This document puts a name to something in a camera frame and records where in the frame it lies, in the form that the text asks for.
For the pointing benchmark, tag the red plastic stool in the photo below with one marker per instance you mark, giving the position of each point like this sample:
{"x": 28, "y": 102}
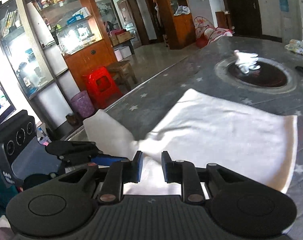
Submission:
{"x": 101, "y": 88}

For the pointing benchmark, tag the patterned crumpled cloth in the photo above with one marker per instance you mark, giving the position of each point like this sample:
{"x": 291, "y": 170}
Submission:
{"x": 295, "y": 46}

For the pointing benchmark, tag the polka dot play tent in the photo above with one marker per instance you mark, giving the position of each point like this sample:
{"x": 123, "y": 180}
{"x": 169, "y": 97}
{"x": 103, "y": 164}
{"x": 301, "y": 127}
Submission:
{"x": 207, "y": 33}

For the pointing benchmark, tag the glass display cabinet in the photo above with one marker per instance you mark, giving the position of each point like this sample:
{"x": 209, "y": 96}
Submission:
{"x": 52, "y": 45}

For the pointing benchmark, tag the blue water dispenser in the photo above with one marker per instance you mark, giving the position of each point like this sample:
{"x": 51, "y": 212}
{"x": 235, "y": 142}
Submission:
{"x": 285, "y": 20}

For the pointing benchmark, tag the small white cloth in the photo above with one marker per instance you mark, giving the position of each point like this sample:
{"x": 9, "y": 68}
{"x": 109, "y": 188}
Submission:
{"x": 246, "y": 62}

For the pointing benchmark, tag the cream white garment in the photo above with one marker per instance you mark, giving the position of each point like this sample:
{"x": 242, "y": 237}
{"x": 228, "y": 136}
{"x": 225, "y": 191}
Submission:
{"x": 203, "y": 129}

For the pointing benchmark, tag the dark wooden door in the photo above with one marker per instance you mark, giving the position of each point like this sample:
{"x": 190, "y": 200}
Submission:
{"x": 245, "y": 17}

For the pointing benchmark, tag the wooden shelf cabinet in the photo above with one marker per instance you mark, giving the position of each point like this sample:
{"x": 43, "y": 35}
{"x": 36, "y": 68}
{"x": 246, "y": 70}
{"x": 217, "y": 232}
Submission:
{"x": 177, "y": 20}

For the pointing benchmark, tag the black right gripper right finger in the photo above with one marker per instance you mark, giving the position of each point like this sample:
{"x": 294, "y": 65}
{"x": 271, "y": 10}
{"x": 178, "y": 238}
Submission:
{"x": 184, "y": 173}

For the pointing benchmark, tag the round dark table inset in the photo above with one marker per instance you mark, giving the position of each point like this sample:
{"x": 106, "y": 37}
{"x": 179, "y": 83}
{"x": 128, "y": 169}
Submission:
{"x": 268, "y": 76}

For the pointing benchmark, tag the wooden low stool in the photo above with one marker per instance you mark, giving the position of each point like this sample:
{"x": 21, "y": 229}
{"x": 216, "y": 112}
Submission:
{"x": 121, "y": 72}

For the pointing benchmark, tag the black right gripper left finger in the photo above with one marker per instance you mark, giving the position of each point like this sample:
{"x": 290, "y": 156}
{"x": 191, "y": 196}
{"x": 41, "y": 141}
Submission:
{"x": 118, "y": 174}

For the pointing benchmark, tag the purple waste basket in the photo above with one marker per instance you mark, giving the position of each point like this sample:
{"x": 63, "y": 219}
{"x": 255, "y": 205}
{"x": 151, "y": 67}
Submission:
{"x": 82, "y": 104}

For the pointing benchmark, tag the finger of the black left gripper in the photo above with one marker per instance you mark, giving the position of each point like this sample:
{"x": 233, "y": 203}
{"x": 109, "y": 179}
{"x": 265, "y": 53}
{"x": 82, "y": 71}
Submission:
{"x": 99, "y": 159}
{"x": 71, "y": 147}

